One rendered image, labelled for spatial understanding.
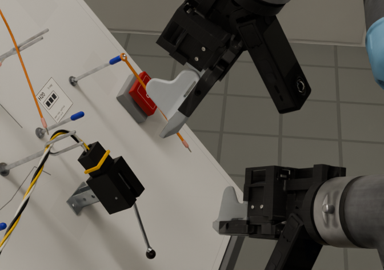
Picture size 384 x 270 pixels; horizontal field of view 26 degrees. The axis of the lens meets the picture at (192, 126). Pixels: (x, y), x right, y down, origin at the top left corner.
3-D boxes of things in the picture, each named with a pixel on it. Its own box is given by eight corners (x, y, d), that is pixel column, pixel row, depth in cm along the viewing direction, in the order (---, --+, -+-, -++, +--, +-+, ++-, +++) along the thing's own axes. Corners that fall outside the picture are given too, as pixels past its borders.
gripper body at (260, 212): (288, 175, 102) (360, 169, 92) (285, 245, 101) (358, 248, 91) (239, 168, 98) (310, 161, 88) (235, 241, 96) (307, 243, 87)
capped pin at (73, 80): (75, 88, 118) (128, 62, 112) (67, 82, 117) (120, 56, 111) (77, 80, 119) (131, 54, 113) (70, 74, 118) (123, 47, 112)
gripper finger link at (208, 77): (182, 100, 93) (226, 40, 90) (194, 109, 93) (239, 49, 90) (172, 112, 89) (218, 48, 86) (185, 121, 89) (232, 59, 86)
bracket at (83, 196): (76, 215, 111) (102, 206, 108) (66, 201, 110) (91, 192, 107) (92, 195, 114) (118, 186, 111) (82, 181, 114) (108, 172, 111)
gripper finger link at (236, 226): (240, 221, 103) (287, 220, 96) (239, 235, 102) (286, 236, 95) (210, 217, 100) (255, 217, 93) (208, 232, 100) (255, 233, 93)
